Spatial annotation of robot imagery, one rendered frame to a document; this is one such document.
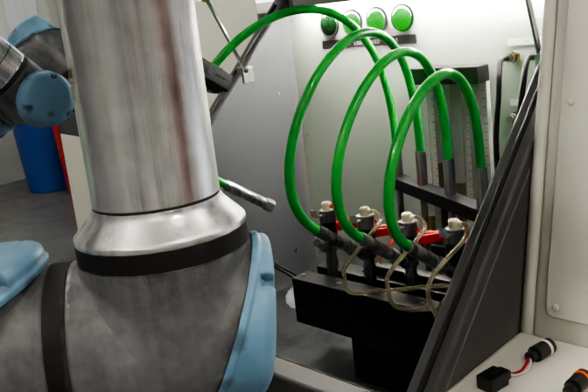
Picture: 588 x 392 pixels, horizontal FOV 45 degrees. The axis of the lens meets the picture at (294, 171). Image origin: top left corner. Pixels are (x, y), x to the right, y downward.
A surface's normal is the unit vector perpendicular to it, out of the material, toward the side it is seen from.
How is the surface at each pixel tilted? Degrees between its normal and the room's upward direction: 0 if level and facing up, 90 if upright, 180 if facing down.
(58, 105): 90
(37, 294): 30
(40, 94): 90
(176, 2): 89
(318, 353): 0
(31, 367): 74
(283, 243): 90
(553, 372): 0
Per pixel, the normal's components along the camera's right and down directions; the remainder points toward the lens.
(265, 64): 0.72, 0.07
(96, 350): 0.10, -0.07
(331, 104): -0.69, 0.23
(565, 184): -0.70, -0.01
